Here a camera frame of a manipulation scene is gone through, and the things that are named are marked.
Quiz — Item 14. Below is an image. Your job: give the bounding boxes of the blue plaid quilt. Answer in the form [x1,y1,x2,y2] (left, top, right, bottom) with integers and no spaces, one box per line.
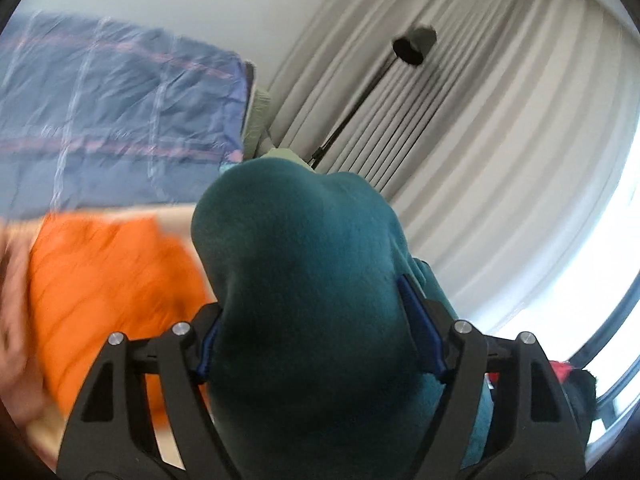
[1,13,253,220]

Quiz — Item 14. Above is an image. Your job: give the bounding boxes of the orange puffer jacket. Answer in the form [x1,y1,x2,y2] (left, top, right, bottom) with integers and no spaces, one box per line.
[29,214,212,416]

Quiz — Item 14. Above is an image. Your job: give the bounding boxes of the dark green fleece sweatshirt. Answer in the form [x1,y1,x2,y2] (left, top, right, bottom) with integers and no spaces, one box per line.
[190,156,494,480]

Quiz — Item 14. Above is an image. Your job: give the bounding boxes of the cream pink fleece blanket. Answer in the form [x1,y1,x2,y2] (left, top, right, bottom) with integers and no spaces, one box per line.
[28,206,210,479]

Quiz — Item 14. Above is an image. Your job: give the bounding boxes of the light green pillow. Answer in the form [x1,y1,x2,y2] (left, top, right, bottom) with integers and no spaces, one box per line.
[242,87,314,171]

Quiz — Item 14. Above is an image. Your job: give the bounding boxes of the pink quilted jacket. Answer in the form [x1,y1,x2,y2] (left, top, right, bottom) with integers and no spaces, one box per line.
[1,222,47,428]

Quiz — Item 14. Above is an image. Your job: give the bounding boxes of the black floor lamp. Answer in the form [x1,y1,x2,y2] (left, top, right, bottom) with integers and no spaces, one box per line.
[308,25,438,169]

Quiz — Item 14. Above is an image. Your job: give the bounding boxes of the grey pleated curtain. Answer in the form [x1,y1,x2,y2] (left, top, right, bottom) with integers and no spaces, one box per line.
[270,0,639,326]

